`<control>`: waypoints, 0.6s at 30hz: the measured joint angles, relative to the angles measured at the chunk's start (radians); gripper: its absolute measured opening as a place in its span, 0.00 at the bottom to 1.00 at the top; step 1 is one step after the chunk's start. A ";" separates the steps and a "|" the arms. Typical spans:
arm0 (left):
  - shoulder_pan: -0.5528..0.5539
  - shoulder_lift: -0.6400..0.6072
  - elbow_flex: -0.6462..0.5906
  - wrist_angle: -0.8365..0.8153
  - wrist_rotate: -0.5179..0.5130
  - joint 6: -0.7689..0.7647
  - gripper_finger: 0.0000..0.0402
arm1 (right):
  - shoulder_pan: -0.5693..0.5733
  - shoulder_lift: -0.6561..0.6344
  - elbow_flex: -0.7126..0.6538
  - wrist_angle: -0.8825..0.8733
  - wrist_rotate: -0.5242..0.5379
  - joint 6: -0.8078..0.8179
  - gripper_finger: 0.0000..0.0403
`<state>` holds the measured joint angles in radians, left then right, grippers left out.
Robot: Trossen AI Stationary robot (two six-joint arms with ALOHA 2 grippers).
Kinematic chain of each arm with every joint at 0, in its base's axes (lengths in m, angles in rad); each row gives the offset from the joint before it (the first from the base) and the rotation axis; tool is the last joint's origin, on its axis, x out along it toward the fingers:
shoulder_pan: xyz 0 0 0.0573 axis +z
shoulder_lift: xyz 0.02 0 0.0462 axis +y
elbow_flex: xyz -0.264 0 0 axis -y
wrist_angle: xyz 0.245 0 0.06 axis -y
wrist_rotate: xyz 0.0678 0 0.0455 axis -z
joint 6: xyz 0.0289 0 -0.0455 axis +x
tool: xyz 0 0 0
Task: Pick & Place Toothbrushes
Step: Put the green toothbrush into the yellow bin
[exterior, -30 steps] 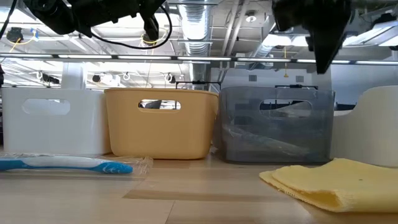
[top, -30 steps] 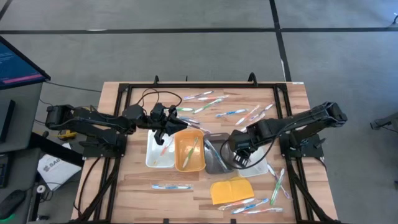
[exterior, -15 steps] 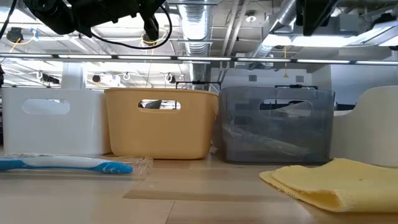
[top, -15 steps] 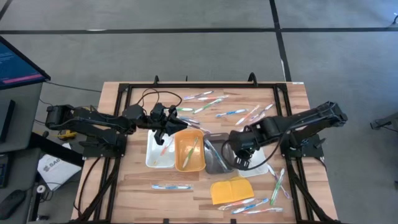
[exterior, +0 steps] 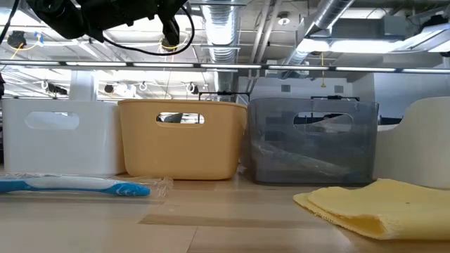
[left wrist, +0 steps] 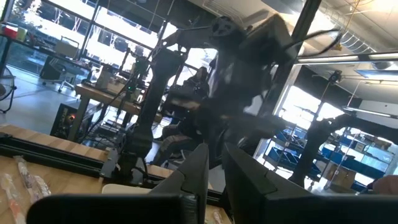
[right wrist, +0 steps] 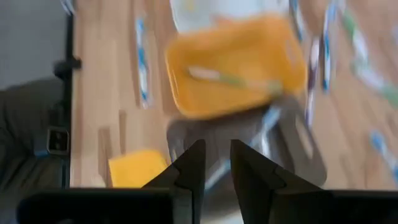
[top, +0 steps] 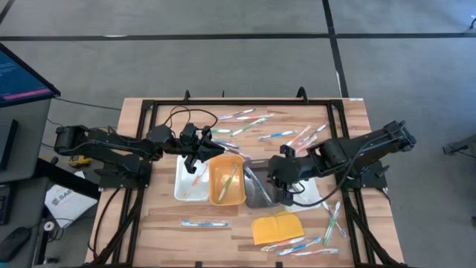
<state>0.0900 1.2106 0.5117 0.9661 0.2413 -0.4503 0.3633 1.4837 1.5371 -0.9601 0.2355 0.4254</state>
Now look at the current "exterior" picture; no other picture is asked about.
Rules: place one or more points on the orange plastic bin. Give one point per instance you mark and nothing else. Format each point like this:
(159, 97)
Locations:
(183, 154)

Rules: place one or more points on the silver ribbed ventilation duct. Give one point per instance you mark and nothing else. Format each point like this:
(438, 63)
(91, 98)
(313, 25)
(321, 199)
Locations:
(221, 35)

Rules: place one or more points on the grey translucent plastic bin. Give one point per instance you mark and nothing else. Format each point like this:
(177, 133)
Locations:
(365, 147)

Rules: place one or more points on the white plastic bin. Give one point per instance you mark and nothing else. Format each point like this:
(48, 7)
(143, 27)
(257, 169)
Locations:
(63, 151)
(418, 147)

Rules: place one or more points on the long ceiling light strip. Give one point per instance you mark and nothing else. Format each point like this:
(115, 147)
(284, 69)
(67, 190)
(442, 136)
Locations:
(95, 64)

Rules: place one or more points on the silver smooth ventilation duct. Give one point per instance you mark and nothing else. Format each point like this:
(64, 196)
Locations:
(330, 10)

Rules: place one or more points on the yellow folded cloth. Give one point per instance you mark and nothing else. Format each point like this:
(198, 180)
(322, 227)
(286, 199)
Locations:
(386, 211)

